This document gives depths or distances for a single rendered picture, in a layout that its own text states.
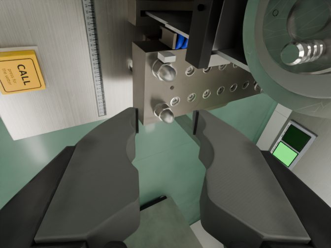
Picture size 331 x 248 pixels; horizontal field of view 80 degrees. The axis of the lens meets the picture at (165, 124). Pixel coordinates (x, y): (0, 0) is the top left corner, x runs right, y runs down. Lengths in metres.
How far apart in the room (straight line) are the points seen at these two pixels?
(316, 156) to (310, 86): 0.43
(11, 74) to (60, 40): 0.10
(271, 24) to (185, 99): 0.30
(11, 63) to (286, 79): 0.40
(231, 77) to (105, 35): 0.30
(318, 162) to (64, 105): 0.62
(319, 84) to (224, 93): 0.36
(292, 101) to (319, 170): 0.43
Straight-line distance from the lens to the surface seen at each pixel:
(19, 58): 0.43
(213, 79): 0.48
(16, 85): 0.45
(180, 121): 1.34
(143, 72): 0.37
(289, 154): 0.64
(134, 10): 0.43
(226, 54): 0.26
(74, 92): 0.50
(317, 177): 0.64
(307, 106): 0.21
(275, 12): 0.19
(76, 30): 0.45
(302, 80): 0.20
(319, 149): 0.60
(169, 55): 0.35
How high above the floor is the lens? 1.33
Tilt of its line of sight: 40 degrees down
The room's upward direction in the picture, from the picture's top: 140 degrees clockwise
